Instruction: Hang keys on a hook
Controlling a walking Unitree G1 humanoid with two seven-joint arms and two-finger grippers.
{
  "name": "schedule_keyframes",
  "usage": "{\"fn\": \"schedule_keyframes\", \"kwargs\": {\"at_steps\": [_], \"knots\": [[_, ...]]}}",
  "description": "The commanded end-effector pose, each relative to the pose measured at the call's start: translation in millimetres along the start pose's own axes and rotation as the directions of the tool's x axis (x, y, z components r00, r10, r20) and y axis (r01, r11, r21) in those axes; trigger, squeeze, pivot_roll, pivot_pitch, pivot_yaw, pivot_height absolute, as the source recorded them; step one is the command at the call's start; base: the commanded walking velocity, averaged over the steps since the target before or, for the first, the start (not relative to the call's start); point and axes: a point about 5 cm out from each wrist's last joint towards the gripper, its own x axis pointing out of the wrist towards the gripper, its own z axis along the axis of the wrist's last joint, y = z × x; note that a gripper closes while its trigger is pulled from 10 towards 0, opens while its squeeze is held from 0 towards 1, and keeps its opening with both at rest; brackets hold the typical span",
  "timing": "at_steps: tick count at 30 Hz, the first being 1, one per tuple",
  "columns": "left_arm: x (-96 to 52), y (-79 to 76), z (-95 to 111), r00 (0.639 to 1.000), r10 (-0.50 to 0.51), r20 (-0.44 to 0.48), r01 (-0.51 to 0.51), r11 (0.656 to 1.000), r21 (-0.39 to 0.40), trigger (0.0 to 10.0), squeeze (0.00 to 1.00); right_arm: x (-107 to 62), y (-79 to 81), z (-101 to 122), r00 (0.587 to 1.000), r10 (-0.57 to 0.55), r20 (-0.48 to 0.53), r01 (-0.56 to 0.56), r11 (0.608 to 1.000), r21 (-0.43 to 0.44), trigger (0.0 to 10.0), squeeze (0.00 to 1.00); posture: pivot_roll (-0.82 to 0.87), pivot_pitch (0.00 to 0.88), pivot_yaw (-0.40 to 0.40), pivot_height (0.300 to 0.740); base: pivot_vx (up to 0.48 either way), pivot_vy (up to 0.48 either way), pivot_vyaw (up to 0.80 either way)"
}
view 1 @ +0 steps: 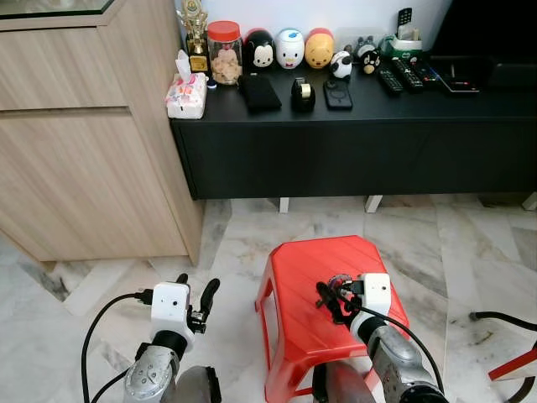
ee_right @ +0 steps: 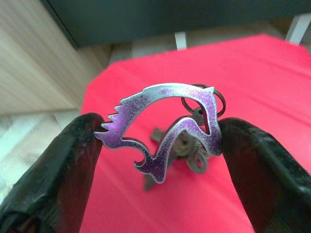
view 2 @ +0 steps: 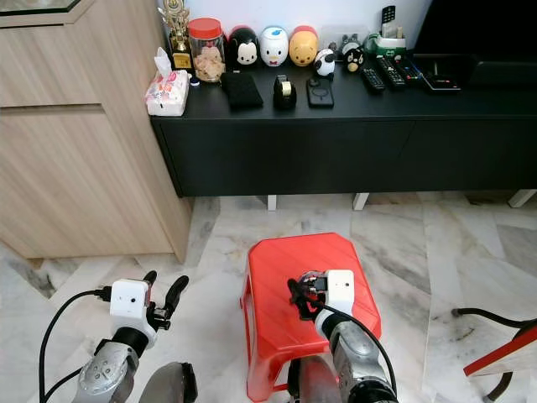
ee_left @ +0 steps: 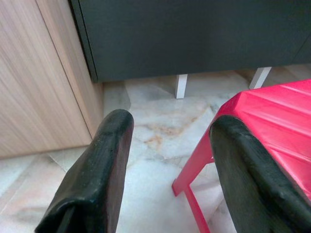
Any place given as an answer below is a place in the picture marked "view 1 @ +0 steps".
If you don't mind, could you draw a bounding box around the red plastic stool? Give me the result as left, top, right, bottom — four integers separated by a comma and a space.
255, 235, 410, 403

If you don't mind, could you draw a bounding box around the robot left leg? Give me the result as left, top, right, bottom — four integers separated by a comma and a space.
172, 365, 222, 403

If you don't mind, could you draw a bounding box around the black TV console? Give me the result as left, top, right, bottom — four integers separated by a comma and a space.
170, 59, 537, 213

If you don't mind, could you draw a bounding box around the light wooden cabinet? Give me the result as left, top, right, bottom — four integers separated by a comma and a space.
0, 0, 205, 265

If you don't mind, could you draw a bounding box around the red metal bar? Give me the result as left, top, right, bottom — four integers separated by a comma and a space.
489, 340, 537, 383

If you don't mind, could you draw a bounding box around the pink white tissue pack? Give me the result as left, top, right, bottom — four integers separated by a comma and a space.
165, 50, 208, 119

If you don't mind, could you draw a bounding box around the black pouch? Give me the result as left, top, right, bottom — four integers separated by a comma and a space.
239, 74, 283, 114

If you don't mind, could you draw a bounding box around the black phone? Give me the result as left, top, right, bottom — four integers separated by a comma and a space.
324, 77, 354, 111

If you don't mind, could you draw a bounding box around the black tape dispenser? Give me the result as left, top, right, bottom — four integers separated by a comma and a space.
290, 77, 316, 113

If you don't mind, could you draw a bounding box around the black remote control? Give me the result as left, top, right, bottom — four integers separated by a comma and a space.
411, 57, 441, 85
391, 57, 425, 92
375, 67, 404, 95

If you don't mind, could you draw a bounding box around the red-lidded snack jar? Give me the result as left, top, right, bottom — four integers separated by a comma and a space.
206, 21, 244, 86

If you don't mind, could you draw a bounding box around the small panda figurine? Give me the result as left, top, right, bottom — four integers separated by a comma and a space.
330, 50, 353, 81

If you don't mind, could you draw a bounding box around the black tray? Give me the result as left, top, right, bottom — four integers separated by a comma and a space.
430, 55, 481, 93

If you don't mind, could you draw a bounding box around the small grey black figurine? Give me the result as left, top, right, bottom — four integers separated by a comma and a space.
356, 36, 383, 75

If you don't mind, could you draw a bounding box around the black mouse plush toy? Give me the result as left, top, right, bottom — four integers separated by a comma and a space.
242, 29, 277, 71

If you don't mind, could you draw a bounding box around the yellow bear plush toy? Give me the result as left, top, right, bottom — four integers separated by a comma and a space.
304, 29, 335, 70

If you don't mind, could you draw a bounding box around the white round plush toy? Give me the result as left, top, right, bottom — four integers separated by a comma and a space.
275, 29, 305, 70

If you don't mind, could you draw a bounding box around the green desk holder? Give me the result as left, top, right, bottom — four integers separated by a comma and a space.
379, 27, 425, 60

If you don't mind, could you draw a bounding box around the gold trophy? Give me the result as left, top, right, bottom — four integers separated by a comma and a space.
179, 0, 211, 75

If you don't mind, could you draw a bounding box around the black television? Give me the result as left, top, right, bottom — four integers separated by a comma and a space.
428, 0, 537, 89

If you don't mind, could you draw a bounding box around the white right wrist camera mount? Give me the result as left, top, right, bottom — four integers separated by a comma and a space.
360, 273, 394, 317

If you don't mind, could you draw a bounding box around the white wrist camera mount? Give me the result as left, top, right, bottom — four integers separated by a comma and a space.
360, 273, 394, 317
150, 283, 193, 353

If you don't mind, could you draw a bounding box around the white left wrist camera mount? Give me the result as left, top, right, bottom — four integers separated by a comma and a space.
150, 283, 193, 353

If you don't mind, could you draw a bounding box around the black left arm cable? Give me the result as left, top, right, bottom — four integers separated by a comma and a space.
81, 290, 156, 403

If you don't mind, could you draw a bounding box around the black floor cable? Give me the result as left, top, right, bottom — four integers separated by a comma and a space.
470, 311, 537, 332

